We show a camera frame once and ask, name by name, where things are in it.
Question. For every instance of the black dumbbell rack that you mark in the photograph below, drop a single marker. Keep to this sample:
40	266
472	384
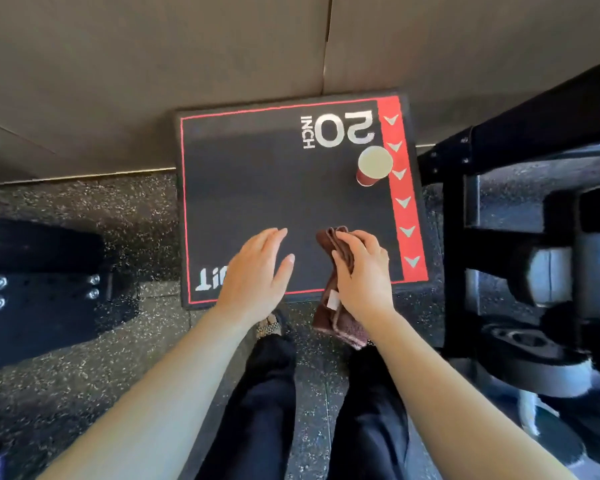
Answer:
530	124

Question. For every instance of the brown cleaning cloth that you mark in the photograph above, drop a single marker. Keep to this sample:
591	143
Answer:
340	319

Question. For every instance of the person's left hand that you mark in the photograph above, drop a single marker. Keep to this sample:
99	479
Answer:
252	284

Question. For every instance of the black perforated steel rack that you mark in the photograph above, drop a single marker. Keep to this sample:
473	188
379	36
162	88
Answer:
45	294

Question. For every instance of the person's leg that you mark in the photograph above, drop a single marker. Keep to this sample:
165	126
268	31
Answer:
370	419
257	414

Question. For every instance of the black plyo box coloured borders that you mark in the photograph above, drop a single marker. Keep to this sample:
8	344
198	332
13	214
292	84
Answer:
280	194

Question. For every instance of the red paper cup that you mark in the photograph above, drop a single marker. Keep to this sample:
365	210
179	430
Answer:
372	167

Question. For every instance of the person's left shoe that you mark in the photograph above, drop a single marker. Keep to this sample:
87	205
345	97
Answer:
269	325

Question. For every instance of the person's right hand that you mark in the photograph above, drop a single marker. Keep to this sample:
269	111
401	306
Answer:
365	284

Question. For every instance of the person's left forearm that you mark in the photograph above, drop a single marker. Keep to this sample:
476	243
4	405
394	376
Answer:
145	409

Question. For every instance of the person's right forearm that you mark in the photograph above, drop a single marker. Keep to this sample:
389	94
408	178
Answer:
455	409

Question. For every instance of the person's right leg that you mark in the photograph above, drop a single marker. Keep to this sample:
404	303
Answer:
370	419

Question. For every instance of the person's left leg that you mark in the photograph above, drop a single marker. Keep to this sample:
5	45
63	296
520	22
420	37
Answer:
257	414

